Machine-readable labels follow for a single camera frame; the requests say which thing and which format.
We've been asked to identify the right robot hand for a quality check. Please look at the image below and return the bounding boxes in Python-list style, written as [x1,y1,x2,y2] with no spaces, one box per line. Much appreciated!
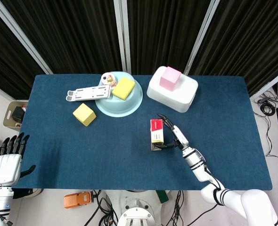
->
[154,113,189,151]

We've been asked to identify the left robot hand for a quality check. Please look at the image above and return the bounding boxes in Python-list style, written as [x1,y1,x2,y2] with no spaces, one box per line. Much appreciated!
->
[0,132,36,187]

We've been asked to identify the printed snack box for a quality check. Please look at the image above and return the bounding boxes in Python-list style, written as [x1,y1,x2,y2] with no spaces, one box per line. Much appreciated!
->
[149,119,164,151]

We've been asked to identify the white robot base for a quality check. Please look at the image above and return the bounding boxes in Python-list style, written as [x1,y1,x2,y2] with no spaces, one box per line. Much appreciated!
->
[101,190,172,226]

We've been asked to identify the white plastic container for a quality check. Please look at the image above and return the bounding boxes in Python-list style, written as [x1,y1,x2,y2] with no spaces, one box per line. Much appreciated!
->
[146,65,199,114]

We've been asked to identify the beige storage bin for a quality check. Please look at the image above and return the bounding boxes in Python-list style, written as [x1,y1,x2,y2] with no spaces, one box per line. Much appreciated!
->
[3,100,29,129]

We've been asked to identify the green block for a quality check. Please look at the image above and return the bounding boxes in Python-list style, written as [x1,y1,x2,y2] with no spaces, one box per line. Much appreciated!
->
[155,190,169,203]

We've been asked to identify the pink cube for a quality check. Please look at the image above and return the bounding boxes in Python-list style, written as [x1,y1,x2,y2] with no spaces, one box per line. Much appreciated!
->
[159,66,182,91]

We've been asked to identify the light blue bowl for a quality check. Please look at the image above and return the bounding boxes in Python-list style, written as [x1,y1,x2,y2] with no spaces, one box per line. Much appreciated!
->
[95,71,144,118]

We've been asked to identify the yellow sponge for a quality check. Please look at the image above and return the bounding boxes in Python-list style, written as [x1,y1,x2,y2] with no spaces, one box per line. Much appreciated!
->
[112,77,136,101]

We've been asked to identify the blue felt table mat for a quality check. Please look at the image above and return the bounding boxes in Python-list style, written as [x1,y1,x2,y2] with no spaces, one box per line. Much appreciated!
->
[11,74,273,191]

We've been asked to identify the orange device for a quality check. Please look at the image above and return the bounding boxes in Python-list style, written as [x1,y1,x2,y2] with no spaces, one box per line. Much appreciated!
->
[63,192,93,209]

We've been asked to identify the small white printed cup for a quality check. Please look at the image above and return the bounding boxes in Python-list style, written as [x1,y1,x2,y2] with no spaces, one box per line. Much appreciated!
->
[100,73,119,87]

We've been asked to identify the yellow cube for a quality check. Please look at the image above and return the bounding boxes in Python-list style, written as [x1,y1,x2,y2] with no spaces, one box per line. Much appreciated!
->
[73,103,97,127]

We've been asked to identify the white perforated folding stand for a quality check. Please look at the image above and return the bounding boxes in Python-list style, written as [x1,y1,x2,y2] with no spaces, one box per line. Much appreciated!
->
[65,84,112,102]

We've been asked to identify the black pleated curtain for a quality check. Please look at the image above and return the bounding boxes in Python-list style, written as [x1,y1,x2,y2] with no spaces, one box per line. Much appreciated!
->
[189,0,278,96]
[0,4,45,99]
[126,0,212,75]
[0,0,123,74]

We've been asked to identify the black cable bundle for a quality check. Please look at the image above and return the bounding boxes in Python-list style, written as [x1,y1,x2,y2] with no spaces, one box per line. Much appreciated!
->
[254,91,278,117]

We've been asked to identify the black floor cables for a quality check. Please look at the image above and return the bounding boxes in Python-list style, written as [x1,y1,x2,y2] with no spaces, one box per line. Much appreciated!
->
[83,190,219,226]

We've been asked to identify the grey metal frame post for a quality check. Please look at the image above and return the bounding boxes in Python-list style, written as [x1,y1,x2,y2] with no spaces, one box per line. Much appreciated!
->
[0,0,54,75]
[114,0,132,73]
[183,0,221,75]
[249,67,278,99]

